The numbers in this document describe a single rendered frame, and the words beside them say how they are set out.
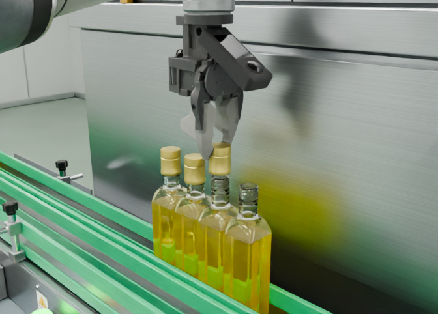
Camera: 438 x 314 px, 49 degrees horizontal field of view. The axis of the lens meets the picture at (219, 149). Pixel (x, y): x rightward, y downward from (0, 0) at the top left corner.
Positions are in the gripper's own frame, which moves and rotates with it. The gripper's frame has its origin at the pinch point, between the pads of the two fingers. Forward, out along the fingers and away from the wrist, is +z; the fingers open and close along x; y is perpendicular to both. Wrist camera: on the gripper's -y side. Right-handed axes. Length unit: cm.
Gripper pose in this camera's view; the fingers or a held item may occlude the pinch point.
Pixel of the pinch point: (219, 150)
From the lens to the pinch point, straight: 73.8
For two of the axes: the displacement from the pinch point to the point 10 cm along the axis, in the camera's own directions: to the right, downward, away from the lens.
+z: 0.0, 9.5, 3.1
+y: -7.3, -2.1, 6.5
